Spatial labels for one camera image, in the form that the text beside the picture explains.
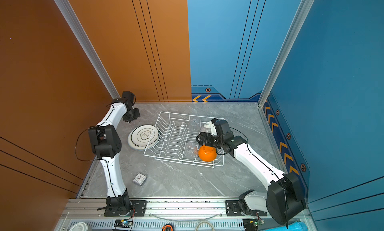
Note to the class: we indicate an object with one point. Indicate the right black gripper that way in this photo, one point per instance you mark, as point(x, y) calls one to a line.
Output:
point(203, 134)

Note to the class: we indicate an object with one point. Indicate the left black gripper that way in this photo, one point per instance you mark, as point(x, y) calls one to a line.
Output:
point(137, 115)

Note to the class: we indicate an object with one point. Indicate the clear glass front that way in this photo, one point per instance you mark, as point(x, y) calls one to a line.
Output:
point(191, 151)

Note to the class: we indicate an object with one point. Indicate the clear glass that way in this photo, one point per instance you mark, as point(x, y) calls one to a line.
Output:
point(191, 151)
point(194, 124)

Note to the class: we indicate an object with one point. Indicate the clear glass back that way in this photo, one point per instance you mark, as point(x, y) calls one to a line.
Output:
point(194, 124)

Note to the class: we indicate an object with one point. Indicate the white wire dish rack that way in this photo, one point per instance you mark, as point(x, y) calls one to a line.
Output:
point(175, 133)

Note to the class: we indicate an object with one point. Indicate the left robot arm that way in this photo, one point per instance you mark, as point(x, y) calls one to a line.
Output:
point(106, 145)

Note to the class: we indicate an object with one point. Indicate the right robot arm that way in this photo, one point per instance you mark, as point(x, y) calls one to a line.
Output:
point(284, 198)

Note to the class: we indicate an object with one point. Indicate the orange bowl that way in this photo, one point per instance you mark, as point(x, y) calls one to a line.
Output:
point(207, 153)

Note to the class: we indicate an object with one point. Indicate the small white square clock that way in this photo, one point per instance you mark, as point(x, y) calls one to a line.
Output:
point(139, 179)

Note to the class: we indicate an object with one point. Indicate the circuit board right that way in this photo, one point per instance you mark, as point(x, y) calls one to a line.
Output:
point(252, 224)

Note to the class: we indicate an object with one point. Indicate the orange black round object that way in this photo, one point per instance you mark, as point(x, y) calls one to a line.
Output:
point(167, 227)

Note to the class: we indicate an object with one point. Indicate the green circuit board left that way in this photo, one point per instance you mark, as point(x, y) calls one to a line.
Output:
point(123, 225)

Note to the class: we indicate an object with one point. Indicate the white round container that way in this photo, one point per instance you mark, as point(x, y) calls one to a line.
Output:
point(80, 226)

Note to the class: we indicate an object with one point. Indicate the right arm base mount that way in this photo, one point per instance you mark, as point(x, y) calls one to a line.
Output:
point(239, 208)

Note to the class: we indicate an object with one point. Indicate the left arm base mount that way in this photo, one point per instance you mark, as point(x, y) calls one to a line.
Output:
point(136, 208)

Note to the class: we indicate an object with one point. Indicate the aluminium front rail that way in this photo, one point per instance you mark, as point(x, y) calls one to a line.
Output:
point(156, 208)

